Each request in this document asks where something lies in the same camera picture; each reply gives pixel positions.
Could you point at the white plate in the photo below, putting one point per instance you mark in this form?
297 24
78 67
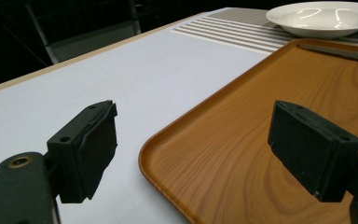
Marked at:
323 18

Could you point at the silver table knife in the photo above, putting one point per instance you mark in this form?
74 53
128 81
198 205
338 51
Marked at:
338 53

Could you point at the white board sheet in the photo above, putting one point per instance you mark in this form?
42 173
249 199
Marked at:
121 77

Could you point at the grey striped placemat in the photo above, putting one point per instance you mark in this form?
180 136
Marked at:
230 32

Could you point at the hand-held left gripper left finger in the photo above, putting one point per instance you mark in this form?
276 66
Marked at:
90 149

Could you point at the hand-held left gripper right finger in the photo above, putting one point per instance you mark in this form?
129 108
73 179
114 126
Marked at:
313 146

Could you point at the brown wood-grain tray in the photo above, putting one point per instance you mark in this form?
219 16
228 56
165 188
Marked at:
261 133

